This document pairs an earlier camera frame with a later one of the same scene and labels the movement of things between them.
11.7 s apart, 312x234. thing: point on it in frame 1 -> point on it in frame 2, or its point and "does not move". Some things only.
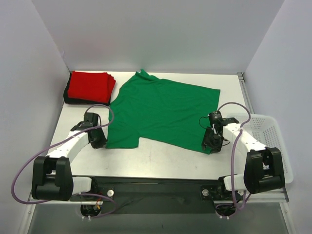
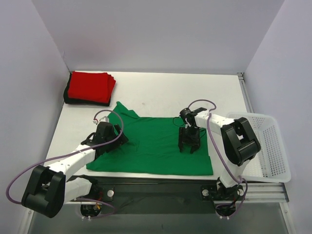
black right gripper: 210,143 -> 189,138
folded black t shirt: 71,100 does not move
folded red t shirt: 97,87 does not move
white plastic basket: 267,129 does not move
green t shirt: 171,112 -> 152,147
